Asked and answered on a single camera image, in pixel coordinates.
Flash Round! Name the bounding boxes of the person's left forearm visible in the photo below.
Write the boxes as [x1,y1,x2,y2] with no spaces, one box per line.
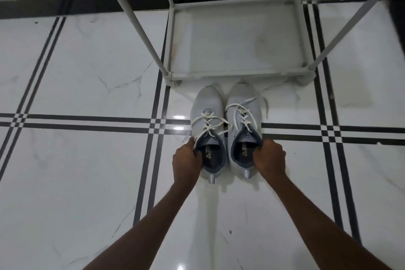
[83,181,194,270]

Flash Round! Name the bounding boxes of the person's right forearm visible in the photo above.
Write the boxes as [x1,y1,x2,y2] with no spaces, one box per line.
[268,174,393,270]

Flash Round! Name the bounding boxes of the white metal shoe rack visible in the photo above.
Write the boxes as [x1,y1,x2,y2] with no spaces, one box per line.
[97,0,405,87]

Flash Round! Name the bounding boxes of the person's right hand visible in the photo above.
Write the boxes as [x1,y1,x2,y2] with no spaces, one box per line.
[252,139,287,185]

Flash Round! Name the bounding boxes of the person's left hand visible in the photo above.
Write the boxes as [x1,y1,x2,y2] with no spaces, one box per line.
[172,137,204,190]

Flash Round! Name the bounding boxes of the grey lace-up sneaker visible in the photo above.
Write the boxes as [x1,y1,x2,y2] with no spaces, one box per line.
[190,86,229,184]
[225,81,268,180]

